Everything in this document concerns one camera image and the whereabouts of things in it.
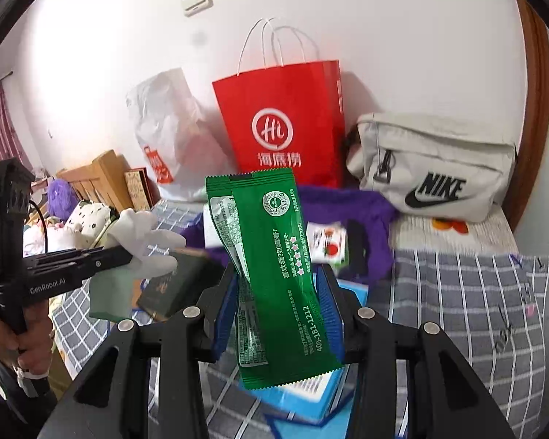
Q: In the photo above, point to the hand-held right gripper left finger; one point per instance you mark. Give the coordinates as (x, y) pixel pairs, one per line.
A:
(226, 315)

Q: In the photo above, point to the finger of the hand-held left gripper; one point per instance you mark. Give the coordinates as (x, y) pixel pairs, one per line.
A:
(73, 270)

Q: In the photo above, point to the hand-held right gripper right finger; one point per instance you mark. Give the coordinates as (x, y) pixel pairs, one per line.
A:
(329, 311)

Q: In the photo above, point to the white tomato print packet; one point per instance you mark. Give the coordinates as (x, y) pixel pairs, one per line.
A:
(329, 242)

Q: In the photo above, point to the white glove with green cuff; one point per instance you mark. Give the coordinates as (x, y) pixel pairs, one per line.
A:
(142, 238)

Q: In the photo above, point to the green snack packet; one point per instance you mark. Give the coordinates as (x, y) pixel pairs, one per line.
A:
(279, 247)

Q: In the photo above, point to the person's left forearm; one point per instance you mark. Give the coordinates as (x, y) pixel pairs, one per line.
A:
(18, 402)

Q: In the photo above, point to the person's left hand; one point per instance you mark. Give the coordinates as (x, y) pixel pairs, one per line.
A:
(36, 329)

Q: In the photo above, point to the white plush toy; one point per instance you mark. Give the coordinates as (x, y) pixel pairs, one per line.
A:
(89, 222)

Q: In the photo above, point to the purple plush toy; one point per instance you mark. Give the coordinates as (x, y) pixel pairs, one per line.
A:
(62, 196)

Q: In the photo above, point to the dark green box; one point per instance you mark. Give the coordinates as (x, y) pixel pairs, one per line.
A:
(174, 283)

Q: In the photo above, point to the blue tissue pack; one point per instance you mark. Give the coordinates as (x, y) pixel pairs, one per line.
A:
(311, 388)

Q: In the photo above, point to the red curtain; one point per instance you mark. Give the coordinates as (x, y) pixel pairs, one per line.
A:
(0, 128)

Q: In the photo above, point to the wooden headboard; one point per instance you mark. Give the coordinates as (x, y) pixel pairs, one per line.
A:
(100, 178)

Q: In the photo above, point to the patterned brown box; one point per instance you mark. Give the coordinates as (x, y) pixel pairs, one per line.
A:
(139, 187)

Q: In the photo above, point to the purple towel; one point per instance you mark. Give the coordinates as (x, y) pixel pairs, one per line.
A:
(370, 210)

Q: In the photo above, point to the grey plaid bedsheet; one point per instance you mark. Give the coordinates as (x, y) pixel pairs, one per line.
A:
(462, 306)

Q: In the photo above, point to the beige waist bag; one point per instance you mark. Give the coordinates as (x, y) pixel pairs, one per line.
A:
(430, 164)

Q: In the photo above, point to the white plastic bag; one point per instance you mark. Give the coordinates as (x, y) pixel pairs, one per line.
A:
(174, 123)

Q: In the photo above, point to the red paper bag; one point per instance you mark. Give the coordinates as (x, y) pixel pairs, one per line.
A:
(279, 114)

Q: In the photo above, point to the wooden door frame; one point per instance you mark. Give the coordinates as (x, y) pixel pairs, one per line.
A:
(537, 100)

